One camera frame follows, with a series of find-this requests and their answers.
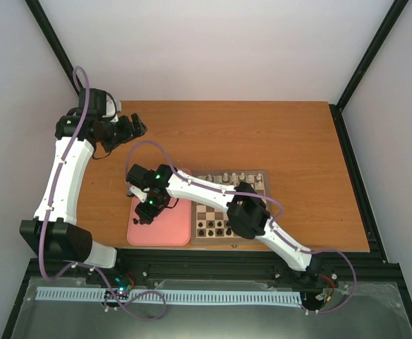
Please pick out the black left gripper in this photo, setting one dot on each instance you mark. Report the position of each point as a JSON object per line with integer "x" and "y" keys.
{"x": 128, "y": 131}

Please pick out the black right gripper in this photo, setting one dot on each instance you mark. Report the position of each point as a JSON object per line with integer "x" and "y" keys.
{"x": 147, "y": 215}

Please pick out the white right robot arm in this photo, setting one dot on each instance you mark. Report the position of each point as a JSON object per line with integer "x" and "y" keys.
{"x": 246, "y": 210}

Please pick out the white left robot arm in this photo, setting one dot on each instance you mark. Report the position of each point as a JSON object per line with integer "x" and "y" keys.
{"x": 52, "y": 233}

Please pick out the wooden chess board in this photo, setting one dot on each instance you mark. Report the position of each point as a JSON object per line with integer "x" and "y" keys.
{"x": 257, "y": 178}

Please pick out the pink plastic tray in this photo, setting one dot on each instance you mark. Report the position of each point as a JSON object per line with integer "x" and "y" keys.
{"x": 171, "y": 227}

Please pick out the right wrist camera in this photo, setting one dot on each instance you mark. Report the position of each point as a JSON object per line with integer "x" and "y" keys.
{"x": 140, "y": 177}

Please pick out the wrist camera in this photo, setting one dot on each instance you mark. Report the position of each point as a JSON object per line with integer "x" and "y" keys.
{"x": 140, "y": 177}
{"x": 113, "y": 108}

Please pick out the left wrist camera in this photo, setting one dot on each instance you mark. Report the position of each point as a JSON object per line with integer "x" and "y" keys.
{"x": 113, "y": 108}

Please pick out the light blue cable duct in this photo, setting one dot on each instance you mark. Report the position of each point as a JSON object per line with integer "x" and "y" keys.
{"x": 171, "y": 297}

